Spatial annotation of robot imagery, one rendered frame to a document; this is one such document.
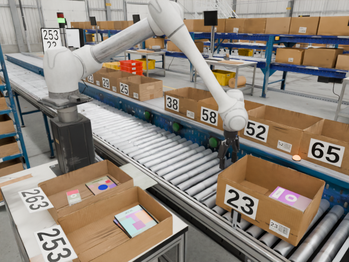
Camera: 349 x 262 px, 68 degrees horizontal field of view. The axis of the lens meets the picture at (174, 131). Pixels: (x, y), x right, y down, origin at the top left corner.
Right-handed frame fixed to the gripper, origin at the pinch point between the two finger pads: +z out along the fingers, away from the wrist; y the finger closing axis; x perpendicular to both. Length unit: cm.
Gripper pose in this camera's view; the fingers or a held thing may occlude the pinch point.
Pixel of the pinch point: (228, 162)
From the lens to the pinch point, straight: 150.3
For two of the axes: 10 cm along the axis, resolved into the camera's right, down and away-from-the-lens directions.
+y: -7.5, 2.5, -6.1
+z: 0.0, 9.3, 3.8
